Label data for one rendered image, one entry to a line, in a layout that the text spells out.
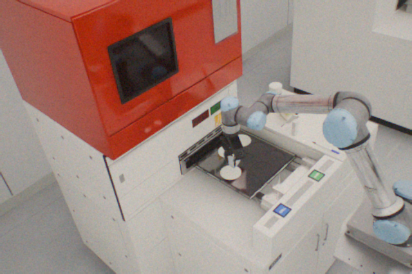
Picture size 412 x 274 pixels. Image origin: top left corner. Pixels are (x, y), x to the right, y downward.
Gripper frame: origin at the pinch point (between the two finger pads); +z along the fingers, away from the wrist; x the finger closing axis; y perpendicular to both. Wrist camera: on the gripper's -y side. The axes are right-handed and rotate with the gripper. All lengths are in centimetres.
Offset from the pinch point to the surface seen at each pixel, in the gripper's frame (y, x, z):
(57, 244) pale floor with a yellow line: 77, 105, 100
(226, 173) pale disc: 6.2, 2.2, 9.3
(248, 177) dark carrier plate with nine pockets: -0.2, -6.4, 9.5
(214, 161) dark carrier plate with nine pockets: 17.0, 4.7, 9.5
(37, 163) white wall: 140, 110, 75
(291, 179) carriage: -7.2, -25.6, 11.3
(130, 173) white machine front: 6.6, 45.7, -7.4
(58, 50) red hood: 12, 58, -67
